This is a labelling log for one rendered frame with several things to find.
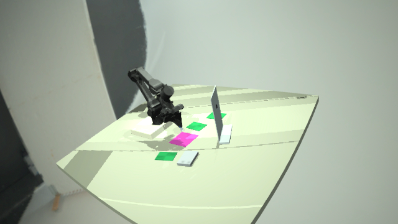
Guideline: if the translucent magenta square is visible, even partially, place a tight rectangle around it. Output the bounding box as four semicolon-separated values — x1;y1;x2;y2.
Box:
169;132;198;147

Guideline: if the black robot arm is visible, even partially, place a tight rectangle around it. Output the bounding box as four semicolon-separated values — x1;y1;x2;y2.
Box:
127;66;174;126

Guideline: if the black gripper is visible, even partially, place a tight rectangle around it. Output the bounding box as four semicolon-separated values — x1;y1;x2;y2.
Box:
162;100;184;128

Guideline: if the green flat square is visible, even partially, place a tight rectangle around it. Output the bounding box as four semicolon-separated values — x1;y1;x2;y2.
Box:
207;113;227;119
186;122;207;131

